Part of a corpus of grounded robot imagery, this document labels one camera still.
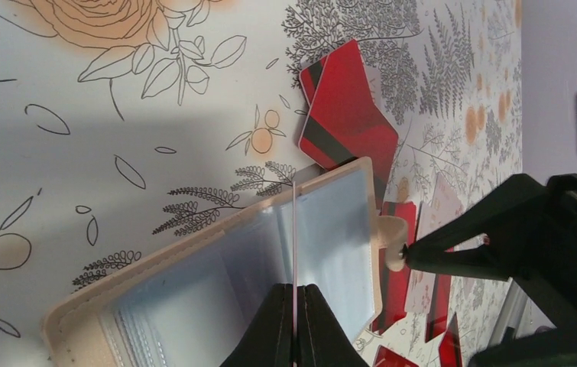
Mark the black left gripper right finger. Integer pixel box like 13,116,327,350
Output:
297,284,368,367

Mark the red stripe card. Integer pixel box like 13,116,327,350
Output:
438,313,463,367
371,201,417,335
298,39,398,209

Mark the white VIP chip card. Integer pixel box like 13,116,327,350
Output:
404,173,464,313

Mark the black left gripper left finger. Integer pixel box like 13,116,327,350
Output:
221,284,293,367

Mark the red VIP card centre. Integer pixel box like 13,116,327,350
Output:
372,346,418,367

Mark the beige leather card holder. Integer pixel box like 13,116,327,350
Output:
42,158,408,366

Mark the floral patterned table mat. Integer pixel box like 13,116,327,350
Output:
0,1,523,366

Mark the red vip card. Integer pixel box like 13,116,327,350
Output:
372,346,418,367
424,274,452,343

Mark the red VIP card upper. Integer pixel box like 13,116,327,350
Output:
424,274,452,343

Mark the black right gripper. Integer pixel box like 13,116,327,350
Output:
405,174,577,366

